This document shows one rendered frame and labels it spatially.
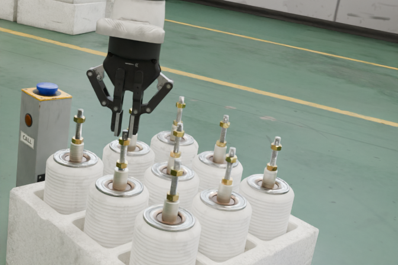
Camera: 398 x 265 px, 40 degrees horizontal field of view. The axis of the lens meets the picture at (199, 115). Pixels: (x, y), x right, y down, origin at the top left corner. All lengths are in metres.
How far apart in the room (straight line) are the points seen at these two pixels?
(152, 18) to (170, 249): 0.32
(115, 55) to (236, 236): 0.33
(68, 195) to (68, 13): 2.50
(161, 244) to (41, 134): 0.41
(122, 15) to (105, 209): 0.29
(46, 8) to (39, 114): 2.41
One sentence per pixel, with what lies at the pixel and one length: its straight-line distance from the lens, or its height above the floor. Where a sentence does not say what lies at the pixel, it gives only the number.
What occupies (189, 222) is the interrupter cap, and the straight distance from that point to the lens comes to 0.80.
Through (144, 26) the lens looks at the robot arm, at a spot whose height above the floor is 0.52.
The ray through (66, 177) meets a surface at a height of 0.24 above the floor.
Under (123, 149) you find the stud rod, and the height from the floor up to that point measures 0.31.
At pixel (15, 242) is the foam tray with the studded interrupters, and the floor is 0.09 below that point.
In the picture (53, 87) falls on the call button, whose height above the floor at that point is 0.33.
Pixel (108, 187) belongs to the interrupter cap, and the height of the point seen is 0.25.
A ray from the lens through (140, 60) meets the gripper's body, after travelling 0.78.
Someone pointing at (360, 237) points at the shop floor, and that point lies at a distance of 1.46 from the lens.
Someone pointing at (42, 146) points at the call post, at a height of 0.22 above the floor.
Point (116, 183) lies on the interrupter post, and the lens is 0.87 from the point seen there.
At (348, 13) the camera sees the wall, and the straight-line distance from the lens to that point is 5.78.
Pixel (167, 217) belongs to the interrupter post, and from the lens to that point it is 0.79.
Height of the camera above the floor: 0.63
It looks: 17 degrees down
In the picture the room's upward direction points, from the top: 9 degrees clockwise
